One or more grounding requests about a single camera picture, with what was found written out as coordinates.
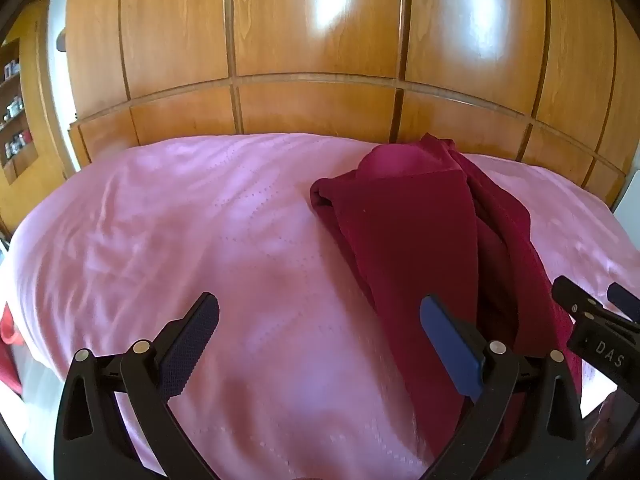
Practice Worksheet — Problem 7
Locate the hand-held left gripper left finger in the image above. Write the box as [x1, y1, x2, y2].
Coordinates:
[54, 291, 221, 480]

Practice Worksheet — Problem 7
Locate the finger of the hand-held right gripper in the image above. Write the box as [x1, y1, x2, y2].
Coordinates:
[552, 275, 609, 321]
[607, 282, 640, 324]

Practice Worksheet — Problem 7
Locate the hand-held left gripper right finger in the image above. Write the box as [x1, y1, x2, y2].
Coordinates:
[419, 295, 585, 480]

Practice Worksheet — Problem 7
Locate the maroon garment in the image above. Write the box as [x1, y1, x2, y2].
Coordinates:
[309, 132, 583, 466]

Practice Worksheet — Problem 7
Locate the pink bedspread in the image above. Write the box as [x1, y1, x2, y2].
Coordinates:
[0, 132, 632, 480]

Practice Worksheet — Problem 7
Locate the white panel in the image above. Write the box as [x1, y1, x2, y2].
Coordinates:
[612, 169, 640, 231]

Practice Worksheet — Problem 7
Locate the white bed sheet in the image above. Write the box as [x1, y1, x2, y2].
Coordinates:
[15, 355, 68, 463]

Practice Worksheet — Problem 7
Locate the red cloth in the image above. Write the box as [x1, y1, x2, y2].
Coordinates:
[0, 304, 24, 397]

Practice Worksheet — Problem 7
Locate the wooden shelf unit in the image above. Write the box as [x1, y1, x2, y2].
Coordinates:
[0, 0, 81, 236]

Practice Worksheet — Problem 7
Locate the wooden shelf with bottles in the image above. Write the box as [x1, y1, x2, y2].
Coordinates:
[2, 59, 32, 162]

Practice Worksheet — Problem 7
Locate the wooden wardrobe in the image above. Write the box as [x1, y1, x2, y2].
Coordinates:
[65, 0, 640, 206]

